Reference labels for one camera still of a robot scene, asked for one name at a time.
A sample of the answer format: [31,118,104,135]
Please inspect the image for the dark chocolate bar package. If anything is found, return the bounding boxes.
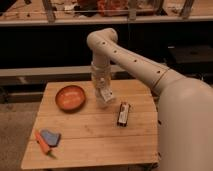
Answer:
[117,102,131,127]

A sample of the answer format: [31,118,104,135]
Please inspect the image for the blue cloth piece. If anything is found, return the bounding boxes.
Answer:
[41,130,61,147]

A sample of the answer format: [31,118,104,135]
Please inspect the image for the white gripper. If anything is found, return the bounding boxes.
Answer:
[91,62,111,89]

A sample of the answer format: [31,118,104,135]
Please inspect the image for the clear plastic cup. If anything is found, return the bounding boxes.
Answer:
[95,88,110,108]

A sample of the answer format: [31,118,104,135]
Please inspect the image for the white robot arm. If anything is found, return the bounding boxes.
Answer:
[87,28,213,171]

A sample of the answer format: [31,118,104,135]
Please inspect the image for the wooden folding table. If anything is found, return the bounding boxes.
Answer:
[21,80,158,169]

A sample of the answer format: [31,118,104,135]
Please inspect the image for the orange toy carrot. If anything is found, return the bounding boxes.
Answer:
[34,130,52,155]

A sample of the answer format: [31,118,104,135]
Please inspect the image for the clear plastic bottle white label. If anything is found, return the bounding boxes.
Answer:
[99,87,115,105]

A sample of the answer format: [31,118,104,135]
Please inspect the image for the orange ceramic bowl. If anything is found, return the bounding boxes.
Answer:
[55,85,86,112]

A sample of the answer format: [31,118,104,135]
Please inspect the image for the cluttered background shelf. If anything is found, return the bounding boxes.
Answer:
[0,0,213,27]

